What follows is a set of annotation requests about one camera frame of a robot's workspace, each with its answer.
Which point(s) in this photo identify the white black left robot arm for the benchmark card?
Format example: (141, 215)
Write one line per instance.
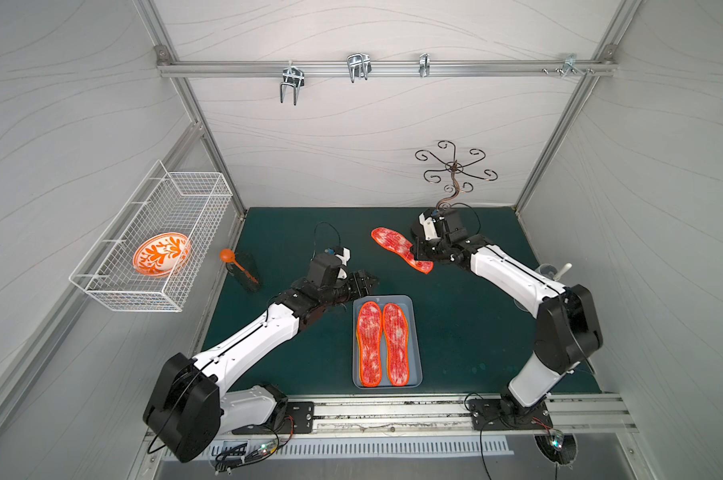
(190, 404)

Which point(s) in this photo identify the bronze scroll jewelry stand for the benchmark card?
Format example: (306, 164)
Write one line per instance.
(454, 174)

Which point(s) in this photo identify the red insole top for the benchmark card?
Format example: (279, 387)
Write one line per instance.
(397, 244)

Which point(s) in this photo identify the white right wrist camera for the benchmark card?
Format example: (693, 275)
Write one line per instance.
(429, 231)

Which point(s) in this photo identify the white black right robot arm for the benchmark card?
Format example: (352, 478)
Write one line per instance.
(567, 330)

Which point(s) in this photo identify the clear measuring cup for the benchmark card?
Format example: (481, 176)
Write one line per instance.
(553, 272)

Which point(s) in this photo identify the white vent strip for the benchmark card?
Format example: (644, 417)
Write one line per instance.
(395, 447)

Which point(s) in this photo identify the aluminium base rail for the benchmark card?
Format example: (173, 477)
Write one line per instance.
(453, 414)

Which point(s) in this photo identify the metal hook middle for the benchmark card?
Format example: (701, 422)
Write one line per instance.
(359, 66)

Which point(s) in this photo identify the orange patterned bowl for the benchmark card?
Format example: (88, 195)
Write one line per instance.
(162, 254)

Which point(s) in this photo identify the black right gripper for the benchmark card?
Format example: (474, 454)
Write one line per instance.
(424, 243)

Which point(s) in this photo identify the metal hook left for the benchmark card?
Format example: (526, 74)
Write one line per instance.
(293, 80)

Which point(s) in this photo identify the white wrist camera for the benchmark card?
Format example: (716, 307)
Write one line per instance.
(429, 231)
(344, 255)

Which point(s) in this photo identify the metal bracket right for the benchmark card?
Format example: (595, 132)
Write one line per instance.
(569, 67)

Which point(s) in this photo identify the metal hook small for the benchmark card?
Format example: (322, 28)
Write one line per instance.
(424, 65)

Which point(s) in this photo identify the aluminium top rail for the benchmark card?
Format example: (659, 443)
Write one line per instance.
(379, 68)

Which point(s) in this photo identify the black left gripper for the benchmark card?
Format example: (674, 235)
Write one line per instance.
(358, 285)

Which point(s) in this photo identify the white wire basket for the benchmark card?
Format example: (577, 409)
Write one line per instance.
(193, 203)

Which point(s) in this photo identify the red insole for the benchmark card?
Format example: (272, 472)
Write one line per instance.
(397, 338)
(397, 244)
(369, 332)

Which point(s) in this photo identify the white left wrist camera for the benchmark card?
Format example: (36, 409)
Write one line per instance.
(344, 255)

